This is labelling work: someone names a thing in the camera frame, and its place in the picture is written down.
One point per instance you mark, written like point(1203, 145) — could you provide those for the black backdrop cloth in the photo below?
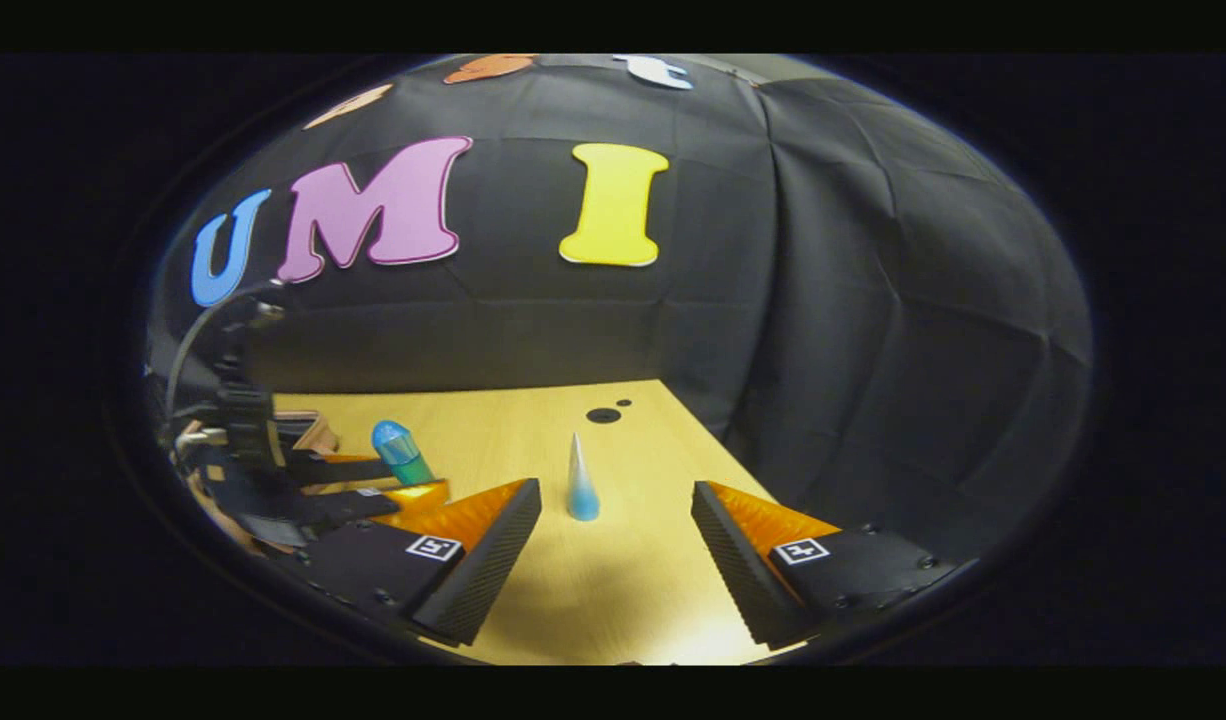
point(773, 330)

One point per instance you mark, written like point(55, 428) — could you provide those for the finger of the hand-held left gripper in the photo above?
point(348, 470)
point(353, 505)

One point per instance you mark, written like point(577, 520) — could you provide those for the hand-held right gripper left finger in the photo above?
point(488, 570)

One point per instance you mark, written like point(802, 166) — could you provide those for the blue skin care bottle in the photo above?
point(403, 450)

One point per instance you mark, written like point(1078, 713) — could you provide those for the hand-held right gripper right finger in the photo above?
point(743, 570)

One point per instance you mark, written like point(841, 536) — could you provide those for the white skin care tube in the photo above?
point(583, 500)

